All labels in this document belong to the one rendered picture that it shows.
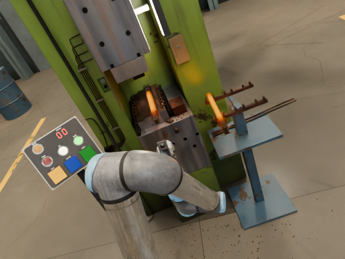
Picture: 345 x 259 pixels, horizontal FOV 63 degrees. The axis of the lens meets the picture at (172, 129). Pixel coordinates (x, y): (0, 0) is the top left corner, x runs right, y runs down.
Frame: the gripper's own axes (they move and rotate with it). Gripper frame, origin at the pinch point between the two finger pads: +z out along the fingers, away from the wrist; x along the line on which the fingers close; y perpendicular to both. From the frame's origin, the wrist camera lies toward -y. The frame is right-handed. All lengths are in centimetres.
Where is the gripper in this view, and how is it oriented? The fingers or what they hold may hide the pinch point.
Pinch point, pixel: (163, 142)
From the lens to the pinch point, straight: 150.1
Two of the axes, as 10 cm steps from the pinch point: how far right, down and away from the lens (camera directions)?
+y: 3.3, 7.7, 5.5
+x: 9.2, -3.8, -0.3
